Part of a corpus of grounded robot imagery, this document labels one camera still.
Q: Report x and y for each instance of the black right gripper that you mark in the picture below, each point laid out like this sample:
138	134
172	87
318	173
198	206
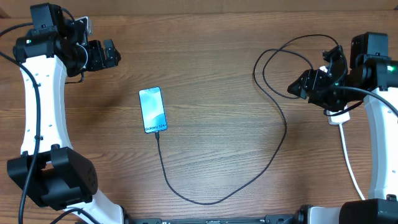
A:
311	88

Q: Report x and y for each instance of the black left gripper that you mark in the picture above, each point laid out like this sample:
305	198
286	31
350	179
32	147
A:
99	61

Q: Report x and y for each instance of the Galaxy S24+ smartphone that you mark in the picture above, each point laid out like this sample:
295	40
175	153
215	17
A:
152	109

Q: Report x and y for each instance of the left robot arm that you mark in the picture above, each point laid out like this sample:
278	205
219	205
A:
49	171

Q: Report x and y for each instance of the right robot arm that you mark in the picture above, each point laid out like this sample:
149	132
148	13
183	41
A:
370	76

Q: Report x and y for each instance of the white power strip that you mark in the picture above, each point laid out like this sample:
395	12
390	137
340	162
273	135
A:
334	119

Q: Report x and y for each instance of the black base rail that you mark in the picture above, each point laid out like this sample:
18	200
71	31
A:
268	219

